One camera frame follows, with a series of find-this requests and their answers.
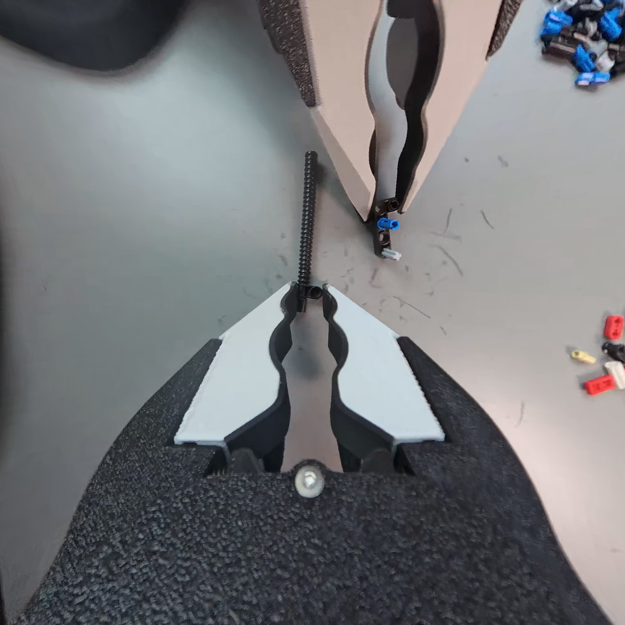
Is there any black ribbed flexible hose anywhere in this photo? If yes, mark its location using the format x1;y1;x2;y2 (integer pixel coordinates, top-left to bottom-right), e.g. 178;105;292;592
296;151;320;290

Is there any pile of blue black pins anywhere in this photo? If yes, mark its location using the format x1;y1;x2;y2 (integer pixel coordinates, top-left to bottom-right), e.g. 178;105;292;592
539;0;625;89

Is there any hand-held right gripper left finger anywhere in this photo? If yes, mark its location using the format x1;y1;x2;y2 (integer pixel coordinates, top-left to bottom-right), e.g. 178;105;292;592
174;282;299;472

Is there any black holed beam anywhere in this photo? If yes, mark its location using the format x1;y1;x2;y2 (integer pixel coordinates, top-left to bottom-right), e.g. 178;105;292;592
373;198;400;258

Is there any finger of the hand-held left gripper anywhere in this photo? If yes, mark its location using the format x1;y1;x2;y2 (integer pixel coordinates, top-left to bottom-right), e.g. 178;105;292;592
299;0;387;221
396;0;509;215

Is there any dark cloth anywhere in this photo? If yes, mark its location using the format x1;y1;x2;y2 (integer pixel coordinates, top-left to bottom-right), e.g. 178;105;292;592
0;0;192;72

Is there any red short brick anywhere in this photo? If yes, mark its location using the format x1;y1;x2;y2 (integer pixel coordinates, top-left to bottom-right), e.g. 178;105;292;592
583;373;617;396

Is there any small black connector brick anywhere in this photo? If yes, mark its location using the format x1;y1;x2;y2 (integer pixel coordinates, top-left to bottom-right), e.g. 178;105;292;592
296;284;324;314

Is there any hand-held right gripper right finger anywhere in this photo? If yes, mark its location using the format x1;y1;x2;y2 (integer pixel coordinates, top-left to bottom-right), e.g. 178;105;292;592
321;283;446;472

